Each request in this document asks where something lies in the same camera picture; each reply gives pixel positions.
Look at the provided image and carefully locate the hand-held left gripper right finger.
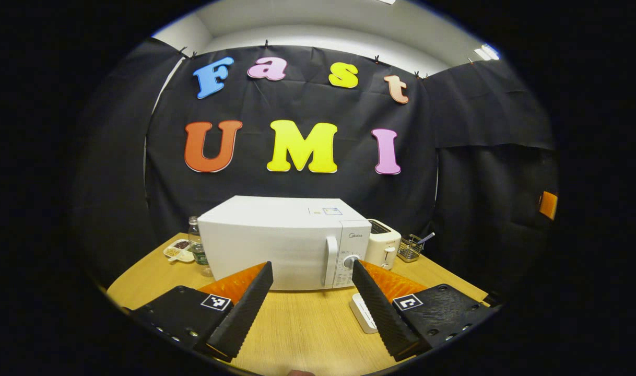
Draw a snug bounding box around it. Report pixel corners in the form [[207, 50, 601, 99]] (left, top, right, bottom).
[[351, 260, 499, 362]]

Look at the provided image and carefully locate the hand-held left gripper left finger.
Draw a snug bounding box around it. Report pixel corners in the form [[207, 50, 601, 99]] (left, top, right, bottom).
[[130, 261, 274, 362]]

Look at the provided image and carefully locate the white microwave oven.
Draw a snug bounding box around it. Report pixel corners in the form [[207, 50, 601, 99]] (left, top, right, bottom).
[[197, 195, 372, 291]]

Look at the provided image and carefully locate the white plastic tray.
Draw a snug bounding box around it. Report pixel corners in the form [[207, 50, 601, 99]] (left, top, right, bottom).
[[349, 292, 380, 335]]

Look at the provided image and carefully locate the cream toaster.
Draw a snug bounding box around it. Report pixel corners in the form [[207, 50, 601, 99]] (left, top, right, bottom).
[[364, 219, 402, 271]]

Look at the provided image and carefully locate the clear plastic water bottle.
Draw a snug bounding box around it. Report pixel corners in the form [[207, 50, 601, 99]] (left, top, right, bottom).
[[187, 216, 214, 278]]

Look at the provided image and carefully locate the white divided snack dish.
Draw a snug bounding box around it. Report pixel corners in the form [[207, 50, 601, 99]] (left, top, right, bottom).
[[163, 239, 195, 263]]

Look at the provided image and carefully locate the wire mesh basket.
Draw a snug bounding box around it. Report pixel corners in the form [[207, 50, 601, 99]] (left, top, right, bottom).
[[397, 234, 424, 263]]

